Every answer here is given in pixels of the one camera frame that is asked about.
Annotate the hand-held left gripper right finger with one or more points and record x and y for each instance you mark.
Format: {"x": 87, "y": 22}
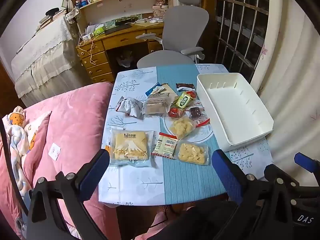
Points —
{"x": 226, "y": 175}

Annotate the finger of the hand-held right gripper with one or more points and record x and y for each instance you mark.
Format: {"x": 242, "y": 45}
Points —
{"x": 303, "y": 161}
{"x": 277, "y": 171}

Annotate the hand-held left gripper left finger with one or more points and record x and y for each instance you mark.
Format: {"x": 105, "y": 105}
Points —
{"x": 95, "y": 172}

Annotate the clear yellow puff packet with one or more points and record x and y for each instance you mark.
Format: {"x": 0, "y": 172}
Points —
{"x": 192, "y": 153}
{"x": 181, "y": 127}

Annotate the yellow cake packet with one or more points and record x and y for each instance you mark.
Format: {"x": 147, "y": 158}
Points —
{"x": 130, "y": 147}

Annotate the white plastic bin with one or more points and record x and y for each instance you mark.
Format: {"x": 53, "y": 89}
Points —
{"x": 232, "y": 110}

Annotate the small white red-label packet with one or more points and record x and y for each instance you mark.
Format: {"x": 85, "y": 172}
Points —
{"x": 163, "y": 146}

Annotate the dark brown cake packet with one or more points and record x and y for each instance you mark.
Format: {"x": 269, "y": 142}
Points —
{"x": 196, "y": 112}

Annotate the silver foil packet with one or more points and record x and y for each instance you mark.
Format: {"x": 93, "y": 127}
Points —
{"x": 128, "y": 106}

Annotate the red round snack packet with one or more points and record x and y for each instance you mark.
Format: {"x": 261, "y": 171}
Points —
{"x": 175, "y": 112}
{"x": 193, "y": 95}

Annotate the green snack packet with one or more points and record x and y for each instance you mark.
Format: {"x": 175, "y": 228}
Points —
{"x": 183, "y": 101}

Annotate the brown bread packet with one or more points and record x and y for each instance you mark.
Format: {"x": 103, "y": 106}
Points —
{"x": 156, "y": 103}

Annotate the blue white snack packet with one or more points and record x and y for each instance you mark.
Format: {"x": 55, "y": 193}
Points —
{"x": 153, "y": 89}

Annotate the white blanket label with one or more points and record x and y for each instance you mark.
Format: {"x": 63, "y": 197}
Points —
{"x": 55, "y": 151}

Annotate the pink blanket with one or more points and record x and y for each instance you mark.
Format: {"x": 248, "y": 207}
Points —
{"x": 75, "y": 120}

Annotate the person's dark clothing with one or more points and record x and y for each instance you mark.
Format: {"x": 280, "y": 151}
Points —
{"x": 195, "y": 222}

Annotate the cartoon printed blanket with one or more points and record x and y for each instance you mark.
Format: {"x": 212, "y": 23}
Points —
{"x": 18, "y": 135}

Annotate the white flower-print curtain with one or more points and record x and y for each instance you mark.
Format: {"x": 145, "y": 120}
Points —
{"x": 287, "y": 67}

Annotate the dark brown snack packet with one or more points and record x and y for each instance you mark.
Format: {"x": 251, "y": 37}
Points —
{"x": 185, "y": 86}

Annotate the white plastic bag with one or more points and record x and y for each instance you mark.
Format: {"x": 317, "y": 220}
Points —
{"x": 125, "y": 58}

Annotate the white lace cover cloth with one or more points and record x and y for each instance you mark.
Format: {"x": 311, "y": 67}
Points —
{"x": 45, "y": 52}

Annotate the wooden desk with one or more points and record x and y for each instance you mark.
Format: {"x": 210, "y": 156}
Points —
{"x": 125, "y": 38}

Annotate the green packet on desk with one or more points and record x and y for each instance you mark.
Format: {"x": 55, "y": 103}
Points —
{"x": 100, "y": 30}

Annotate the grey office chair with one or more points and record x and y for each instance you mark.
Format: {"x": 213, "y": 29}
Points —
{"x": 182, "y": 30}

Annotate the floral fabric bag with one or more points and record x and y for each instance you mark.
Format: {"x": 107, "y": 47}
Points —
{"x": 73, "y": 14}

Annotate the wooden bookshelf hutch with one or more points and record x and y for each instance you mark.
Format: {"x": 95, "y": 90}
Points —
{"x": 120, "y": 5}

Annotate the metal window grille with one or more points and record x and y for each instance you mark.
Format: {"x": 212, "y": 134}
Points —
{"x": 240, "y": 3}

